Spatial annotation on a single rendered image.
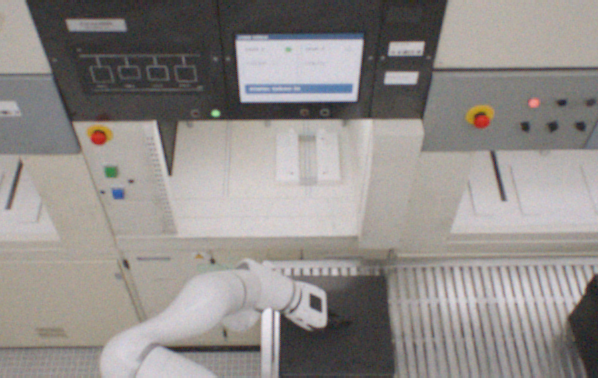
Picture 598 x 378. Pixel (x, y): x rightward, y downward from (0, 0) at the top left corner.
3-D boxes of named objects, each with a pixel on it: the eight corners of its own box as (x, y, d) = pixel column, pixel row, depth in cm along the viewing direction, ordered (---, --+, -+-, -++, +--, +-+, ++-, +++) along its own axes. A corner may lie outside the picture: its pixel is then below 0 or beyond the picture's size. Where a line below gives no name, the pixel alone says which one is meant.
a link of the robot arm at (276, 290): (276, 320, 164) (298, 288, 164) (233, 301, 157) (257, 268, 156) (261, 301, 171) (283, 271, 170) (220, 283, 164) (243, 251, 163)
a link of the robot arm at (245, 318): (208, 354, 138) (254, 334, 168) (253, 288, 137) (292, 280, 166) (174, 326, 140) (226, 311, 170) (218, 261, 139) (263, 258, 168)
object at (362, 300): (277, 393, 179) (277, 373, 168) (279, 291, 197) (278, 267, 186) (392, 393, 179) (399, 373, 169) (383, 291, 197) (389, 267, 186)
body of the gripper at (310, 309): (298, 311, 163) (330, 326, 170) (298, 273, 170) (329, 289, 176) (276, 321, 168) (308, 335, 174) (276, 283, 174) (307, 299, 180)
